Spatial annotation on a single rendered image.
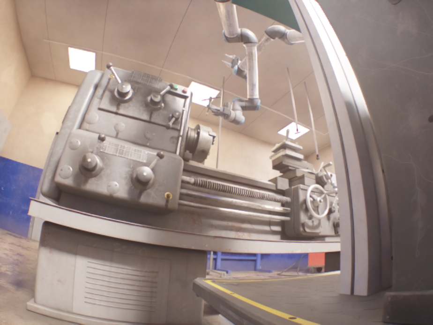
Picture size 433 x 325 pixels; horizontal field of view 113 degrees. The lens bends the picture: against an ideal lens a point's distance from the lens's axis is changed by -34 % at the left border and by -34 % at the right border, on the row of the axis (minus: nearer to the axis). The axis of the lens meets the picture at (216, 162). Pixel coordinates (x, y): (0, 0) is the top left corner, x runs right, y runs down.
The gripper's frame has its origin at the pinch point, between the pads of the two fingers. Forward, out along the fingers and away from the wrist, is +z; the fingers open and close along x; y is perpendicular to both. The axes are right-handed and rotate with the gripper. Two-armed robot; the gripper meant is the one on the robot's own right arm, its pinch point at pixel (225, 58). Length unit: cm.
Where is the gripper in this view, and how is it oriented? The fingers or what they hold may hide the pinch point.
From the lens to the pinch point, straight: 225.4
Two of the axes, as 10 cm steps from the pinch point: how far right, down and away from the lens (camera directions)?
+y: 2.3, 4.7, -8.5
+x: -3.7, 8.5, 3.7
